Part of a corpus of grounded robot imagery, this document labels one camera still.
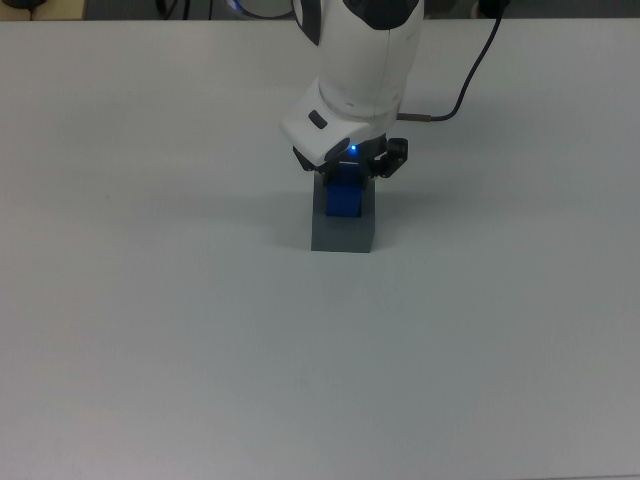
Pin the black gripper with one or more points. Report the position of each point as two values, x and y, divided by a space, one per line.
374 152

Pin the blue block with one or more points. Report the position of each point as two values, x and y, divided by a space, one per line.
345 195

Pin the grey hollow cuboid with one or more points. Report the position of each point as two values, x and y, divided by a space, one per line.
342 235

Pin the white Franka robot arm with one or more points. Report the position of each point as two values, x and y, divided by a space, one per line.
362 65

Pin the black object behind table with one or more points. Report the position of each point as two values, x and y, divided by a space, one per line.
25 4

